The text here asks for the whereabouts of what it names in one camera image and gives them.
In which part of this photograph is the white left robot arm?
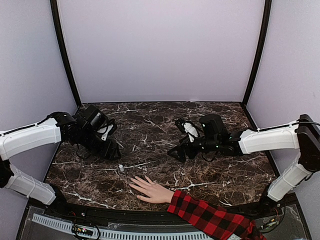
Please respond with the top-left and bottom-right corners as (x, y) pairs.
(0, 105), (121, 218)

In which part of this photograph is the grey slotted cable duct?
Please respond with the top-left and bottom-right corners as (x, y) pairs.
(31, 213), (211, 240)

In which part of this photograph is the right wiring board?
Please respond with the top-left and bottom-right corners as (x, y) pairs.
(259, 218), (282, 233)

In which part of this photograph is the mannequin hand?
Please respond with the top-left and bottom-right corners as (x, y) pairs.
(129, 175), (174, 204)

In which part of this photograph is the black frame post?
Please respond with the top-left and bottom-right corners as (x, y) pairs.
(50, 0), (82, 108)
(241, 0), (272, 108)

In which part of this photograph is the black front table rail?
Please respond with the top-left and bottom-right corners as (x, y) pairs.
(57, 201), (263, 226)

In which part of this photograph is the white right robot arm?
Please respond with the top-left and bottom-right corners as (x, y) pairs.
(167, 113), (320, 217)

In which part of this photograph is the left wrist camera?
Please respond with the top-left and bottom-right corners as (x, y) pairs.
(97, 118), (118, 141)

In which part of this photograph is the black right frame post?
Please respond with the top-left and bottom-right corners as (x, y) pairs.
(241, 0), (272, 108)

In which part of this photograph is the black left frame post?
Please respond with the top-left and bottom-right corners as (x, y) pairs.
(50, 0), (82, 108)

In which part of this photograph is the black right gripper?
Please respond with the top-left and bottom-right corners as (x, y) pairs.
(167, 134), (220, 163)

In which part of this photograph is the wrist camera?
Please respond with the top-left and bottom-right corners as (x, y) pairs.
(174, 118), (199, 143)
(97, 118), (118, 141)

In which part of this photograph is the red plaid sleeve forearm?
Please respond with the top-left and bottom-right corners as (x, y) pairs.
(167, 190), (266, 240)

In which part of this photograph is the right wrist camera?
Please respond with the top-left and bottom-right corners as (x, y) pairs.
(174, 118), (199, 143)

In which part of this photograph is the small green circuit board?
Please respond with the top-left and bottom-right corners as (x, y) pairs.
(71, 224), (94, 236)

